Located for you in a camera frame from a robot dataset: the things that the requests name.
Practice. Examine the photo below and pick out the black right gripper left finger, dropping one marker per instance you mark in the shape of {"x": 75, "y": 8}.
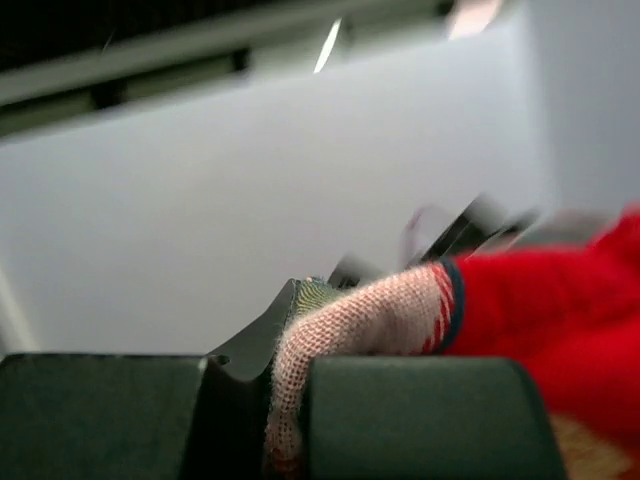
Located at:
{"x": 93, "y": 416}

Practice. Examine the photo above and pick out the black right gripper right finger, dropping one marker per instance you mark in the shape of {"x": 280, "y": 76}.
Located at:
{"x": 427, "y": 418}

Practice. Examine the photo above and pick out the red patterned pillowcase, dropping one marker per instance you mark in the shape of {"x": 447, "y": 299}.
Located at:
{"x": 568, "y": 314}

